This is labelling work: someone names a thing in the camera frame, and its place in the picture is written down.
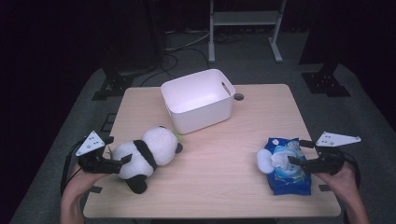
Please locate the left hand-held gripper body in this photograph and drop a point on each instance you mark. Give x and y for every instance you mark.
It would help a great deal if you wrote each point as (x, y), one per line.
(93, 163)

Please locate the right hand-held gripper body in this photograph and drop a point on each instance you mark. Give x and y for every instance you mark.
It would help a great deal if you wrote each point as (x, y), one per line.
(327, 161)

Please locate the white wet wipe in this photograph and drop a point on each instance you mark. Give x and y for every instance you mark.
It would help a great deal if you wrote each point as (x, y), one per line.
(280, 158)

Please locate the blue wet wipes packet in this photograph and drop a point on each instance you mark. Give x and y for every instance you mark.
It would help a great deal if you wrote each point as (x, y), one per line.
(291, 183)

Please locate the panda plush toy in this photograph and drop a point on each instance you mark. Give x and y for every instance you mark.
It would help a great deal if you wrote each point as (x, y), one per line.
(158, 143)

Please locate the white plastic storage bin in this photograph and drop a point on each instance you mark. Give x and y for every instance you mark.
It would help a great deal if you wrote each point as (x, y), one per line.
(199, 118)

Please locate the person's left hand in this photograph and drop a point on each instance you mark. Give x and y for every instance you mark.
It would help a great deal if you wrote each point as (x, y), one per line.
(82, 180)

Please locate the person's right hand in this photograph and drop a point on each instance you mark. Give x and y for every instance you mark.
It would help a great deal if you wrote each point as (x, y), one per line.
(342, 182)

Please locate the black tape strip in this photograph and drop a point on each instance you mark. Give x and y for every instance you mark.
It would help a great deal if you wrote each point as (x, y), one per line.
(96, 189)
(325, 187)

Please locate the black stand base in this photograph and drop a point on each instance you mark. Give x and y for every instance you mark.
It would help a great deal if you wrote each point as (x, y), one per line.
(115, 85)
(325, 84)

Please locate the white metal stand frame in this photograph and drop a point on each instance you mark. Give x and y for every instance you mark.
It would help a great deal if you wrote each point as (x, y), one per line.
(246, 18)

